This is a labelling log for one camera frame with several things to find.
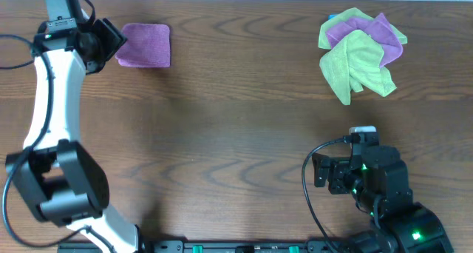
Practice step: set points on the purple microfiber cloth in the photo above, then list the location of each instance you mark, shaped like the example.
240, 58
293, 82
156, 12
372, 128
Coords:
147, 46

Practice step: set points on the blue cloth under pile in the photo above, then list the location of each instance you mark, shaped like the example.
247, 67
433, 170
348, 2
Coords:
332, 16

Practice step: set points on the purple cloth in pile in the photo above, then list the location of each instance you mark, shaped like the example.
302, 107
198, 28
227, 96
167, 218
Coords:
378, 29

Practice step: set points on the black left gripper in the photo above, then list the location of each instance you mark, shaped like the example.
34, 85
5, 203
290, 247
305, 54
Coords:
114, 36

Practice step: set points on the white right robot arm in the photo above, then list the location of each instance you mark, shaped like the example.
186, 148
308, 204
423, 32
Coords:
378, 180

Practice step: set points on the green cloth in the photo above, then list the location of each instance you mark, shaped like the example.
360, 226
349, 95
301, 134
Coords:
341, 18
355, 63

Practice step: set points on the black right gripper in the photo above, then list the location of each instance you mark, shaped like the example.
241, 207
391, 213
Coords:
338, 167

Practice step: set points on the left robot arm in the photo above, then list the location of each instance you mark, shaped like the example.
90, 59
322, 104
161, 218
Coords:
57, 178

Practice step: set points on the green cloth front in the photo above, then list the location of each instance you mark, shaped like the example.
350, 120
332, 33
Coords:
355, 63

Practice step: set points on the green cloth back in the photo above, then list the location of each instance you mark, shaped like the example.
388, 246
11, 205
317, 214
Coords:
341, 18

